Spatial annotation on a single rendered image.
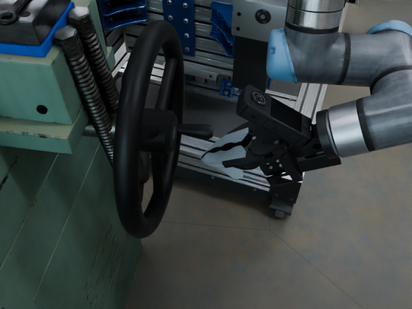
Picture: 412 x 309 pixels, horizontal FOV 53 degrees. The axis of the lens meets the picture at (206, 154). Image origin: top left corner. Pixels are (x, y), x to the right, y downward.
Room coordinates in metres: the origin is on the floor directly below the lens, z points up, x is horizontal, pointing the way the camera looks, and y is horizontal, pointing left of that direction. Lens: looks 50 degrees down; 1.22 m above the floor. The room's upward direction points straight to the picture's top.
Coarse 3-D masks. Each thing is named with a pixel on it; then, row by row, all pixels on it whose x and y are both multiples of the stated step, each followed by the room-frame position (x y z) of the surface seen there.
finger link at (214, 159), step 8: (208, 152) 0.42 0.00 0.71; (216, 152) 0.42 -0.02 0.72; (224, 152) 0.41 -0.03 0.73; (232, 152) 0.41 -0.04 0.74; (240, 152) 0.40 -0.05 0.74; (200, 160) 0.42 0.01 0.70; (208, 160) 0.41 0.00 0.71; (216, 160) 0.40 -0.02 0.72; (224, 160) 0.39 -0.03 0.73; (224, 168) 0.40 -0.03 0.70; (232, 168) 0.40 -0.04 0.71; (232, 176) 0.40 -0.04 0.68; (240, 176) 0.40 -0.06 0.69
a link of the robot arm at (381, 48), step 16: (368, 32) 0.53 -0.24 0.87; (384, 32) 0.51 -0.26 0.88; (400, 32) 0.50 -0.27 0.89; (352, 48) 0.47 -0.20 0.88; (368, 48) 0.47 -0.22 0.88; (384, 48) 0.47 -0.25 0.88; (400, 48) 0.47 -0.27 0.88; (352, 64) 0.46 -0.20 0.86; (368, 64) 0.46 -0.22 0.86; (384, 64) 0.45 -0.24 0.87; (400, 64) 0.44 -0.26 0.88; (352, 80) 0.45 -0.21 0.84; (368, 80) 0.45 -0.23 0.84
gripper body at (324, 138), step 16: (320, 112) 0.41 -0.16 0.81; (256, 128) 0.43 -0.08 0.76; (320, 128) 0.39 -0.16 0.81; (256, 144) 0.40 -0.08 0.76; (272, 144) 0.39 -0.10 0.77; (288, 144) 0.39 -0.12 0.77; (320, 144) 0.40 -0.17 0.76; (272, 160) 0.38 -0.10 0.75; (288, 160) 0.37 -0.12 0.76; (304, 160) 0.39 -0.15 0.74; (320, 160) 0.38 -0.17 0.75; (336, 160) 0.38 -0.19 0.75; (272, 176) 0.38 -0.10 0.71
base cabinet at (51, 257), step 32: (64, 160) 0.43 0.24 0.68; (96, 160) 0.52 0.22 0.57; (64, 192) 0.40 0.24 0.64; (96, 192) 0.48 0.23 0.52; (32, 224) 0.31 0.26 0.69; (64, 224) 0.36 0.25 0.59; (96, 224) 0.44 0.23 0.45; (32, 256) 0.28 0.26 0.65; (64, 256) 0.33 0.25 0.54; (96, 256) 0.40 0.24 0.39; (128, 256) 0.52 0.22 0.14; (0, 288) 0.21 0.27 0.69; (32, 288) 0.24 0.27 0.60; (64, 288) 0.29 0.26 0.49; (96, 288) 0.35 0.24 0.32; (128, 288) 0.47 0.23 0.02
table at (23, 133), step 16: (112, 48) 0.49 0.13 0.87; (112, 64) 0.48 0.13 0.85; (80, 112) 0.36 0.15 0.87; (0, 128) 0.33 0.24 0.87; (16, 128) 0.33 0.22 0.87; (32, 128) 0.33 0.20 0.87; (48, 128) 0.33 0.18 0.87; (64, 128) 0.33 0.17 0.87; (80, 128) 0.35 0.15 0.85; (0, 144) 0.33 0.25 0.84; (16, 144) 0.32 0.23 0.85; (32, 144) 0.32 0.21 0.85; (48, 144) 0.32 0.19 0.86; (64, 144) 0.31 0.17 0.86
